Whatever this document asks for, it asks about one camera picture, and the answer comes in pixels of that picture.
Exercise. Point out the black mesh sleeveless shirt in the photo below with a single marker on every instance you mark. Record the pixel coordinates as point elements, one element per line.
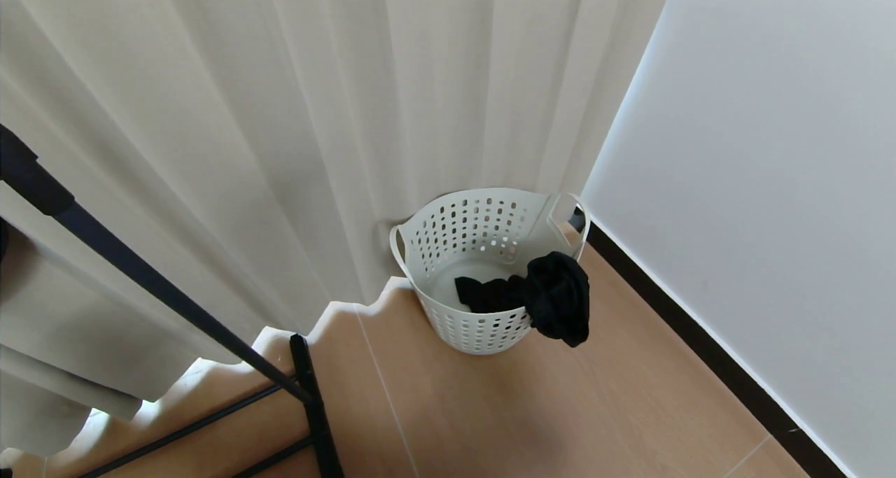
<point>560,296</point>

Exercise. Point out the white laundry basket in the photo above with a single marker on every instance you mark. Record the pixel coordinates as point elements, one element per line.
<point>448,289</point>

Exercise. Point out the beige curtain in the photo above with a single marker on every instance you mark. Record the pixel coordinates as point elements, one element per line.
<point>280,149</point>

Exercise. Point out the black clothes rack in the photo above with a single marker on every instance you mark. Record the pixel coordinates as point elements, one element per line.
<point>316,408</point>

